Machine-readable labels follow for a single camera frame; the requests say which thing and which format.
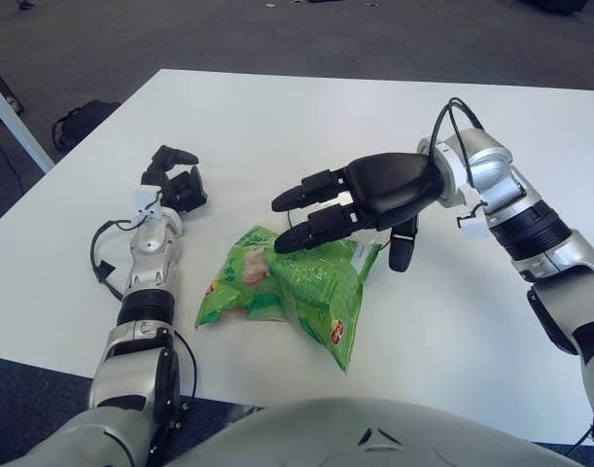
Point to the grey robot torso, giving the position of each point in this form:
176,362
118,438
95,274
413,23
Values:
325,433

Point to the green snack bag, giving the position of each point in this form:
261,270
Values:
301,287

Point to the black backpack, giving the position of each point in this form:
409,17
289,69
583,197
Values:
85,121

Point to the black chair caster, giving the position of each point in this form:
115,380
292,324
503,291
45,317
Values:
25,4

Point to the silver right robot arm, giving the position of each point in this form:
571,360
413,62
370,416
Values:
491,160

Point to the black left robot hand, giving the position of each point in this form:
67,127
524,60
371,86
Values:
187,190

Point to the black bulky floor object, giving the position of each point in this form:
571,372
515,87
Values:
554,4

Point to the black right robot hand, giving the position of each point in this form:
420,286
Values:
394,190

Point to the dark flat floor object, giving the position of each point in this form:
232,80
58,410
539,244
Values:
5,95

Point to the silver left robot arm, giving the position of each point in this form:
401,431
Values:
150,243

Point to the white table leg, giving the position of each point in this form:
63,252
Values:
17,129

